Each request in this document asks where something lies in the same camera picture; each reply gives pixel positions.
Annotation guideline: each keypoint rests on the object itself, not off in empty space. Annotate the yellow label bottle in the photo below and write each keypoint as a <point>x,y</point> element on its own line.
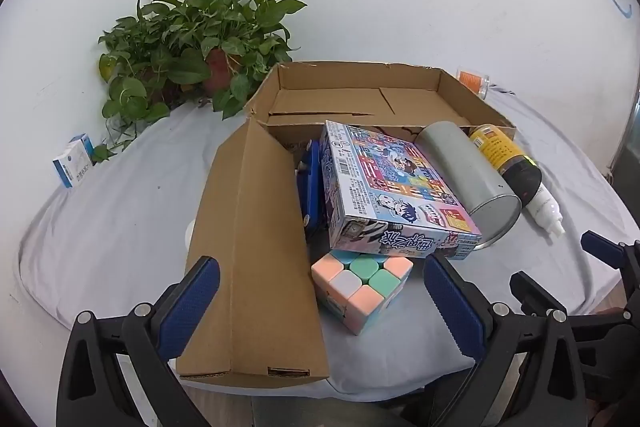
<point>510,157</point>

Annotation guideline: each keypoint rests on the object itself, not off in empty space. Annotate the glass jar orange label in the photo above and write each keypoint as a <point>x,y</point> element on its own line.
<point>471,82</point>

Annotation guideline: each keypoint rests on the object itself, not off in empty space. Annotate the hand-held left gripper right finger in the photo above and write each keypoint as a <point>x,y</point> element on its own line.
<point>452,302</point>

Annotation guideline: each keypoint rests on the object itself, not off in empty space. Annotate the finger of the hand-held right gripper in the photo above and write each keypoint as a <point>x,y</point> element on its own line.
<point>602,246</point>
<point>537,294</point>

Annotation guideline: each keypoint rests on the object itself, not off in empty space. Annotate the potted green plant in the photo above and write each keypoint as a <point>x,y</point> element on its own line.
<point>195,42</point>

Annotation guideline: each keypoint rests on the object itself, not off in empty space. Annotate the silver metal can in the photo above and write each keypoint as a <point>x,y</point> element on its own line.
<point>465,172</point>

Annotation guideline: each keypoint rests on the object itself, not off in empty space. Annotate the colourful cartoon game box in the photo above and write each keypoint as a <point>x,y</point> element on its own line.
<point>390,187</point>

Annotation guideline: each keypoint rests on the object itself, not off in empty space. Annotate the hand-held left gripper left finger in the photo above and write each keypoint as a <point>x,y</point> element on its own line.
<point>192,302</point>

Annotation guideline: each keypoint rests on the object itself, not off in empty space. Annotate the small white round object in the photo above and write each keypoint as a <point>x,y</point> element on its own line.
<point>189,234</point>

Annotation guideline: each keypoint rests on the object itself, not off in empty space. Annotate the small blue white carton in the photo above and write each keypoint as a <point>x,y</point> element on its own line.
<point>74,162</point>

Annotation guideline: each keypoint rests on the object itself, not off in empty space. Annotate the brown cardboard box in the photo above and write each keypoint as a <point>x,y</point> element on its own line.
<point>250,257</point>

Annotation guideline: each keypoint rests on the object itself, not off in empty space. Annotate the pastel puzzle cube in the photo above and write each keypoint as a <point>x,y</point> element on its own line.
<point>360,287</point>

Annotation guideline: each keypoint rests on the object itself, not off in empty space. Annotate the blue plastic object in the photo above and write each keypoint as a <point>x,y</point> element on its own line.
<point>311,187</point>

